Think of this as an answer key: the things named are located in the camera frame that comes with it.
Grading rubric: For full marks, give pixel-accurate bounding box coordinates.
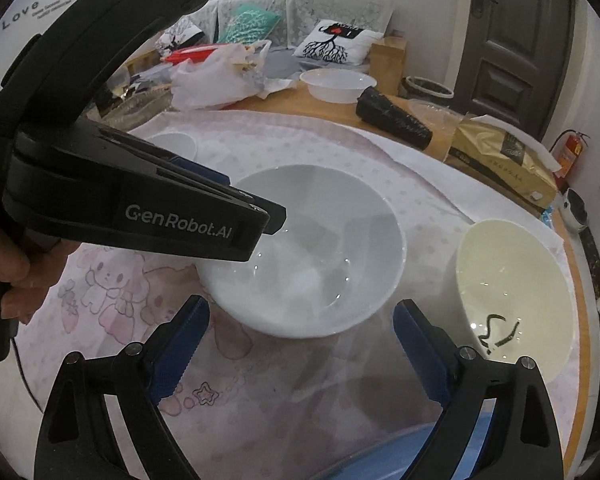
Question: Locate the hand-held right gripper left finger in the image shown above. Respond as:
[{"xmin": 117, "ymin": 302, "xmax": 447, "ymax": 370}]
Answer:
[{"xmin": 34, "ymin": 295, "xmax": 211, "ymax": 480}]

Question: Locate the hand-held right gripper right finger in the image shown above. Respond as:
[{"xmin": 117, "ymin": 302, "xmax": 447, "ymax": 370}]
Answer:
[{"xmin": 392, "ymin": 299, "xmax": 566, "ymax": 480}]

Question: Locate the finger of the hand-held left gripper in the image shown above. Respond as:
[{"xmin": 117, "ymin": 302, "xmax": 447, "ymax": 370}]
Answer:
[
  {"xmin": 95, "ymin": 127, "xmax": 287, "ymax": 235},
  {"xmin": 167, "ymin": 154, "xmax": 232, "ymax": 188}
]

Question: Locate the large white bowl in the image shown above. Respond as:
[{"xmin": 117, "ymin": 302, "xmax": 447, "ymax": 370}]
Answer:
[{"xmin": 196, "ymin": 164, "xmax": 408, "ymax": 341}]

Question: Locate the person's left hand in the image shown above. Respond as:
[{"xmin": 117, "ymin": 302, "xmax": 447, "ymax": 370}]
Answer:
[{"xmin": 0, "ymin": 210, "xmax": 83, "ymax": 326}]

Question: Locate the small white bowl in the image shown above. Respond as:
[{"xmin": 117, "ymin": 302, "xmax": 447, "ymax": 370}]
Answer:
[{"xmin": 145, "ymin": 131, "xmax": 198, "ymax": 163}]

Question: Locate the white plastic bag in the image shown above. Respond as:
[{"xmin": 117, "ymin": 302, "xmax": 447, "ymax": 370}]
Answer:
[{"xmin": 170, "ymin": 40, "xmax": 273, "ymax": 111}]

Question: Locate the dark patterned cloth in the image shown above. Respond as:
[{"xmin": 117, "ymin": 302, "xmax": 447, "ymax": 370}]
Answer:
[{"xmin": 97, "ymin": 87, "xmax": 173, "ymax": 128}]

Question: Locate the cream bowl with dark marks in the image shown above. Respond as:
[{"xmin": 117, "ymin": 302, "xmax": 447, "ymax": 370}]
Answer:
[{"xmin": 455, "ymin": 218, "xmax": 577, "ymax": 383}]

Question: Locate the red packet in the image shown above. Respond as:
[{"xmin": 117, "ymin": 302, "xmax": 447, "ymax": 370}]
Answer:
[{"xmin": 162, "ymin": 45, "xmax": 231, "ymax": 66}]

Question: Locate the black and white pillow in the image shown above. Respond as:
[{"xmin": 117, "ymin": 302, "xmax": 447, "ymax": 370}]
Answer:
[{"xmin": 155, "ymin": 15, "xmax": 206, "ymax": 53}]

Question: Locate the teal patterned pillow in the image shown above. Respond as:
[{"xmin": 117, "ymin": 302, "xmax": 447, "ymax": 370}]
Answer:
[{"xmin": 215, "ymin": 2, "xmax": 282, "ymax": 45}]

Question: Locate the white plastic basin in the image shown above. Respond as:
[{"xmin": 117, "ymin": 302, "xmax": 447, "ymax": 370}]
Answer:
[{"xmin": 299, "ymin": 70, "xmax": 378, "ymax": 104}]

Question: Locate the white tree print pillow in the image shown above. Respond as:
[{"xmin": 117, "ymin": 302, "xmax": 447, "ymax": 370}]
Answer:
[{"xmin": 292, "ymin": 19, "xmax": 383, "ymax": 67}]

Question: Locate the white cloth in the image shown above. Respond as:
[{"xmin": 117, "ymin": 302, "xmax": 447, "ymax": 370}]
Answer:
[{"xmin": 340, "ymin": 125, "xmax": 566, "ymax": 261}]

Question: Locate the black cone-shaped roll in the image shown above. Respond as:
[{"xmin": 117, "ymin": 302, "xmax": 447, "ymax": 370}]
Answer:
[{"xmin": 356, "ymin": 86, "xmax": 433, "ymax": 150}]

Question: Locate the sofa with lace cover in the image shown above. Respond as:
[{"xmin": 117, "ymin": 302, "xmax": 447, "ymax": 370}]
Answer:
[{"xmin": 215, "ymin": 0, "xmax": 401, "ymax": 68}]

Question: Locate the yellow tissue pack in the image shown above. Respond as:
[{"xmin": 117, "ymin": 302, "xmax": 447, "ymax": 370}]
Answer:
[{"xmin": 442, "ymin": 114, "xmax": 563, "ymax": 211}]

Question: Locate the white round device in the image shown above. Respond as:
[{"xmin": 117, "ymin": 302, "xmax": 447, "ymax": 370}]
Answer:
[{"xmin": 560, "ymin": 187, "xmax": 588, "ymax": 233}]

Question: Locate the cardboard box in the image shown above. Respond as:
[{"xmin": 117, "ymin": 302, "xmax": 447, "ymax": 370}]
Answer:
[{"xmin": 369, "ymin": 36, "xmax": 410, "ymax": 97}]

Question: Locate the clear plastic container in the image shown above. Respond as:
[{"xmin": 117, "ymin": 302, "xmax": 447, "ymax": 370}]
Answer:
[{"xmin": 409, "ymin": 99, "xmax": 463, "ymax": 161}]

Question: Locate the dark trash bin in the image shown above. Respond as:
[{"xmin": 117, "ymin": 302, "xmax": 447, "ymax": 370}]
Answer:
[{"xmin": 402, "ymin": 76, "xmax": 453, "ymax": 101}]

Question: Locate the red fire extinguisher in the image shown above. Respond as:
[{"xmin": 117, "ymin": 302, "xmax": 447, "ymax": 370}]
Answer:
[{"xmin": 550, "ymin": 129, "xmax": 591, "ymax": 192}]

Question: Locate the brown door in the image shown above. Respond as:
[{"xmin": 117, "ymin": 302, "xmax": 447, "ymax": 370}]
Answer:
[{"xmin": 452, "ymin": 0, "xmax": 578, "ymax": 133}]

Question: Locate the black cable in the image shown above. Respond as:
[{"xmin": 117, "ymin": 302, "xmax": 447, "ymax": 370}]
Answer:
[{"xmin": 9, "ymin": 335, "xmax": 48, "ymax": 413}]

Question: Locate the wall sticker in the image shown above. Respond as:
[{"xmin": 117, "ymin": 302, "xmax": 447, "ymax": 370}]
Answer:
[{"xmin": 0, "ymin": 0, "xmax": 76, "ymax": 31}]

